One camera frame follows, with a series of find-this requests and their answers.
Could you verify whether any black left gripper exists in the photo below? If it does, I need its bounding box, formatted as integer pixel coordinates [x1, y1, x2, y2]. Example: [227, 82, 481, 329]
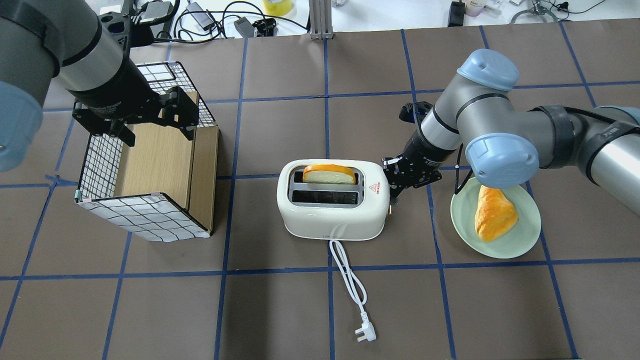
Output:
[71, 60, 199, 147]

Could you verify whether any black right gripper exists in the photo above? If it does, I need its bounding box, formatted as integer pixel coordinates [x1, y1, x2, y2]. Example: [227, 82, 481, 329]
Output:
[382, 131, 454, 198]

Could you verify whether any white toaster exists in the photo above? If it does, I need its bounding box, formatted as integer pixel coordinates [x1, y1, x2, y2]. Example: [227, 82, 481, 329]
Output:
[276, 159, 390, 241]

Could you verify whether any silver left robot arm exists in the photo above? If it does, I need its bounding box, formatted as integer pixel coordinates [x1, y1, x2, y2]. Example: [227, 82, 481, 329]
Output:
[0, 0, 199, 172]

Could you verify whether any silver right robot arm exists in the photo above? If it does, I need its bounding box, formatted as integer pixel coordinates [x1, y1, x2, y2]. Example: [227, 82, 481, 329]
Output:
[382, 48, 640, 214]

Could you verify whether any wooden box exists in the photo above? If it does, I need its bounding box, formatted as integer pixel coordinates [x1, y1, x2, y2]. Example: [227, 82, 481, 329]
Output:
[109, 91, 220, 242]

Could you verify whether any toast bread slice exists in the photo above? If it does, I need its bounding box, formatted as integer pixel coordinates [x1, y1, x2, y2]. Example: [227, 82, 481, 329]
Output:
[302, 163, 357, 185]

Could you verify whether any triangular yellow pastry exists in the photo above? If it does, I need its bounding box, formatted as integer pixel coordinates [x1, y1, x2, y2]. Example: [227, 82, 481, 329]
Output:
[474, 185, 519, 243]

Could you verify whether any green plate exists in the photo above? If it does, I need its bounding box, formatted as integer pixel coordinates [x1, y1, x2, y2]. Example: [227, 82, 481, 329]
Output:
[450, 177, 542, 259]

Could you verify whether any black power adapter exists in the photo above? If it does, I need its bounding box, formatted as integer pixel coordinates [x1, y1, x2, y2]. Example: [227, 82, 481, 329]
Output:
[186, 2, 215, 31]

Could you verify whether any yellow tape roll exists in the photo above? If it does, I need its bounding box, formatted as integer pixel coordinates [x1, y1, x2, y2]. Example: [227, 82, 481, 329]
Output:
[263, 0, 293, 17]

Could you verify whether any white toaster power cable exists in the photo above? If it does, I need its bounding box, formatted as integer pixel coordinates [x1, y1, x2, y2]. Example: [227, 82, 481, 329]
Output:
[328, 240, 377, 344]

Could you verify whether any aluminium frame post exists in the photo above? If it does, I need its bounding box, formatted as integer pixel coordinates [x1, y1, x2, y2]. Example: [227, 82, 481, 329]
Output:
[308, 0, 334, 40]

